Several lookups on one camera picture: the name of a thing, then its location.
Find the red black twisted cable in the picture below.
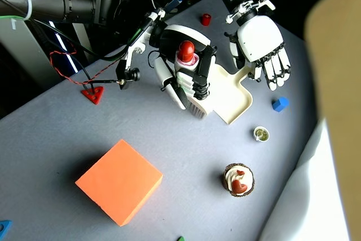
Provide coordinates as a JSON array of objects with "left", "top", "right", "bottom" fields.
[{"left": 49, "top": 50, "right": 122, "bottom": 85}]

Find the orange box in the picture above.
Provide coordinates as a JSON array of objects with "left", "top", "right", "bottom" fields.
[{"left": 74, "top": 138, "right": 164, "bottom": 227}]

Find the white backdrop sheet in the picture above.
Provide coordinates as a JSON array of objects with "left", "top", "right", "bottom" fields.
[{"left": 258, "top": 118, "right": 352, "bottom": 241}]

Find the cream plastic tray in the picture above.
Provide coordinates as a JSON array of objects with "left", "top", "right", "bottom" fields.
[{"left": 208, "top": 64, "right": 254, "bottom": 125}]

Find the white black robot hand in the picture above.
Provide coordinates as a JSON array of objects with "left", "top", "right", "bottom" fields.
[
  {"left": 224, "top": 14, "right": 291, "bottom": 91},
  {"left": 153, "top": 23, "right": 218, "bottom": 111}
]

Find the red triangle block with holes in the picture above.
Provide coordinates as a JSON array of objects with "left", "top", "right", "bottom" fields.
[{"left": 81, "top": 85, "right": 104, "bottom": 106}]

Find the tan blurred board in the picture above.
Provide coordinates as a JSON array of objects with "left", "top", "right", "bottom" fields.
[{"left": 303, "top": 0, "right": 361, "bottom": 241}]

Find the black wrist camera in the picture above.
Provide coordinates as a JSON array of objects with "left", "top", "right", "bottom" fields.
[{"left": 115, "top": 59, "right": 141, "bottom": 90}]

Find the small blue-white bowl with spoon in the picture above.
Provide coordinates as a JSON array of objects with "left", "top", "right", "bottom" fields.
[{"left": 253, "top": 125, "right": 270, "bottom": 143}]

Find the blue block with holes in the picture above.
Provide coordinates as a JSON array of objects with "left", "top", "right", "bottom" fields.
[{"left": 0, "top": 220, "right": 13, "bottom": 241}]

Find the pale grey cabinet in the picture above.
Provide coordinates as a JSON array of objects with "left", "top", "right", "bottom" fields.
[{"left": 0, "top": 17, "right": 61, "bottom": 89}]

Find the grey table cloth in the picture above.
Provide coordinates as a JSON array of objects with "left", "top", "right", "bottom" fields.
[{"left": 0, "top": 0, "right": 325, "bottom": 241}]

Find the toy cupcake with cream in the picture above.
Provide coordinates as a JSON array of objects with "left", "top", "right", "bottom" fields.
[{"left": 222, "top": 163, "right": 256, "bottom": 198}]

